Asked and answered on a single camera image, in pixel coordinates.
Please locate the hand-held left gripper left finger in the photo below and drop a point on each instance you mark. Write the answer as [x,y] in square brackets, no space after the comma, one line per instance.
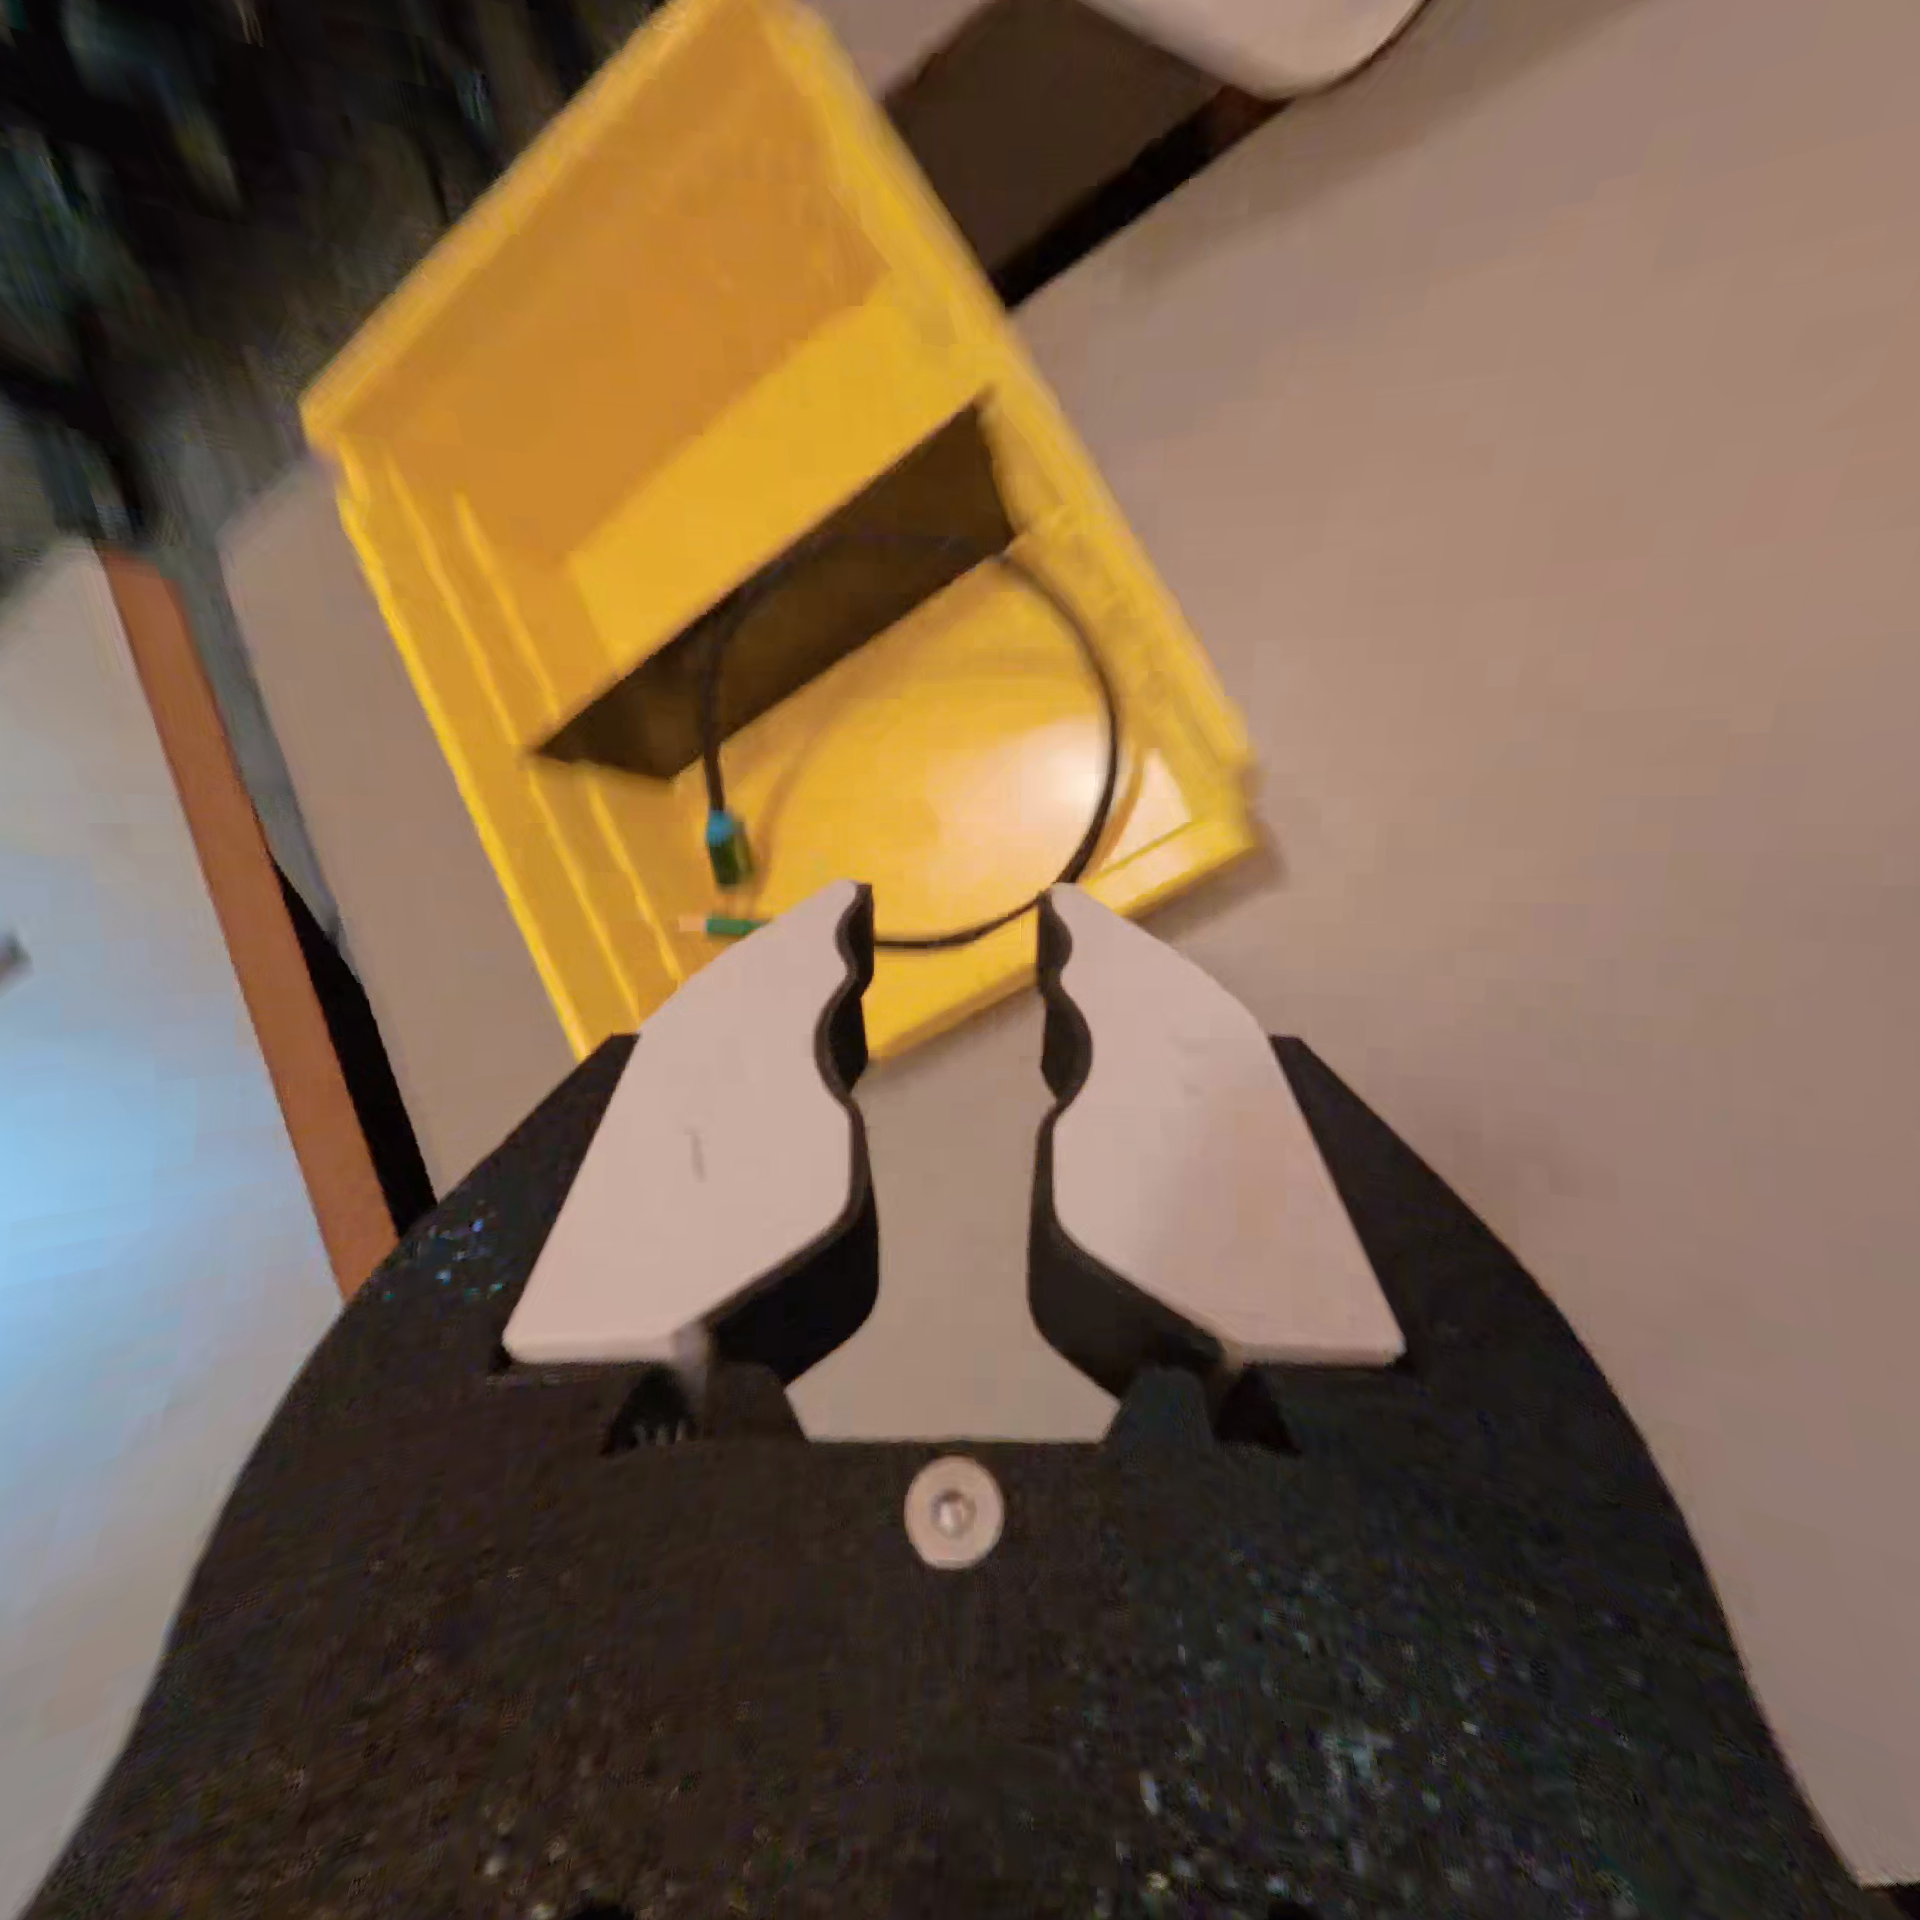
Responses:
[704,1141]

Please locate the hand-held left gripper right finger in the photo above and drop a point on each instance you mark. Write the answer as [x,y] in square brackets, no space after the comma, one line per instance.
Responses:
[1200,1170]

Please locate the yellow plastic storage bin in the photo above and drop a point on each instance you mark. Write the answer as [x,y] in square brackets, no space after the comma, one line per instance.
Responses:
[677,302]

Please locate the pale beige desk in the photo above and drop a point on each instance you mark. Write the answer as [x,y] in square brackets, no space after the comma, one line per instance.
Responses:
[1499,601]

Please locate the brown wooden panel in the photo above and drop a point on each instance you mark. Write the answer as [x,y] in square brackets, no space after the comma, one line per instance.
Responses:
[240,901]

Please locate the white rounded object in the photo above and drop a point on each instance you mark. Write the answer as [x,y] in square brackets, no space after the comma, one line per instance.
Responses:
[1277,40]

